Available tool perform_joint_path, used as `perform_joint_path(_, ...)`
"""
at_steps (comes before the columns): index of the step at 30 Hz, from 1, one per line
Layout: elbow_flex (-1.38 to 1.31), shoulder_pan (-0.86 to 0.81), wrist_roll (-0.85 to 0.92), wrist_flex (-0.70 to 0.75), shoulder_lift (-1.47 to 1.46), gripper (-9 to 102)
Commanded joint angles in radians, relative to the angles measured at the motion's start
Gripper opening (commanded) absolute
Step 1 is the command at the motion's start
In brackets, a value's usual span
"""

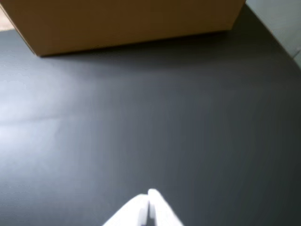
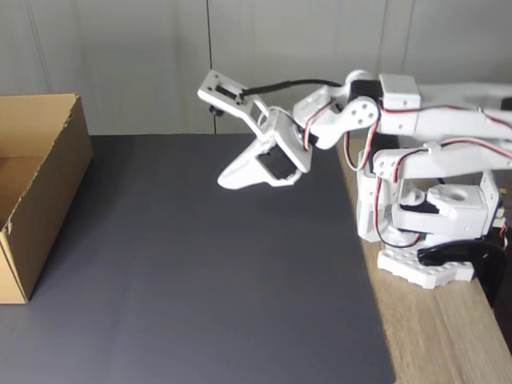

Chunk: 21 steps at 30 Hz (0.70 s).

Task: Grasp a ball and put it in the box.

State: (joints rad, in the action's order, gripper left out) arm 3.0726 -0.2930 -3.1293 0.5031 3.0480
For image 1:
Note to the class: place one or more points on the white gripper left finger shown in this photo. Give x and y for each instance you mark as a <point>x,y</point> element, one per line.
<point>131,214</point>

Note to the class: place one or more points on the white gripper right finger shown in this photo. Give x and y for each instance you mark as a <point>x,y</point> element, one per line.
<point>162,212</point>

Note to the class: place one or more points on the brown cardboard box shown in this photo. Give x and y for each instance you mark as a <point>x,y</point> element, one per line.
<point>122,23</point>

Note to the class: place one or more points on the dark grey table mat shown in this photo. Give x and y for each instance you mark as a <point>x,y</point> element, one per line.
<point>164,117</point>

